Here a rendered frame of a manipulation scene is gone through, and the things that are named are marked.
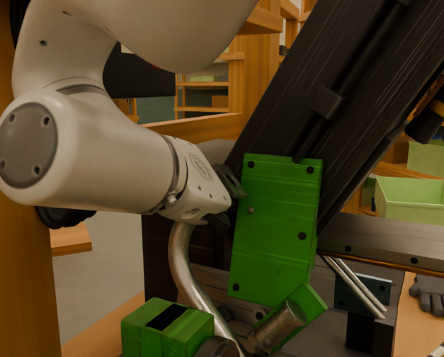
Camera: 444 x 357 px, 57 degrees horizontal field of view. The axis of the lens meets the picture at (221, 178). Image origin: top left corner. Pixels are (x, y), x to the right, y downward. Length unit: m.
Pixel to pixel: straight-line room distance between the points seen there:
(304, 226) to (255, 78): 0.89
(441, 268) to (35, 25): 0.58
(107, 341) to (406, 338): 0.57
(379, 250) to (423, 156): 2.75
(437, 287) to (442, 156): 2.28
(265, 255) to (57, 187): 0.36
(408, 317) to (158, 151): 0.73
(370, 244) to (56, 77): 0.50
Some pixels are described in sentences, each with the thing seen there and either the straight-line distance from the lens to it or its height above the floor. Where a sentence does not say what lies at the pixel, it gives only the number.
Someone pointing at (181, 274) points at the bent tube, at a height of 1.11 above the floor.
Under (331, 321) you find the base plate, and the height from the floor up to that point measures 0.90.
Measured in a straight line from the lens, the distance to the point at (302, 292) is 0.57.
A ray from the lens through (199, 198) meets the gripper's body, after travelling 0.43.
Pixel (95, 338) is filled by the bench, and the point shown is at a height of 0.88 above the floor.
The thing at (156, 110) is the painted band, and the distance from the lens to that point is 10.98.
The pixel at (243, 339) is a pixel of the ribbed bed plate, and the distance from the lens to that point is 0.64.
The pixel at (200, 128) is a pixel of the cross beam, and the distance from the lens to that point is 1.17.
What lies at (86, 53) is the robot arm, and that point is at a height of 1.40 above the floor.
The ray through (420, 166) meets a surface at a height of 0.77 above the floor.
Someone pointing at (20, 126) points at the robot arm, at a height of 1.34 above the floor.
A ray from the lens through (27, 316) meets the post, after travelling 0.70.
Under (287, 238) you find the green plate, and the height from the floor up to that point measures 1.17.
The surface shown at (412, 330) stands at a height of 0.90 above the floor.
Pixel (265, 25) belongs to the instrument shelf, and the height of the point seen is 1.51.
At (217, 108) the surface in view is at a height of 0.84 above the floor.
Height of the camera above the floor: 1.37
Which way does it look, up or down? 13 degrees down
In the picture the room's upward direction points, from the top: straight up
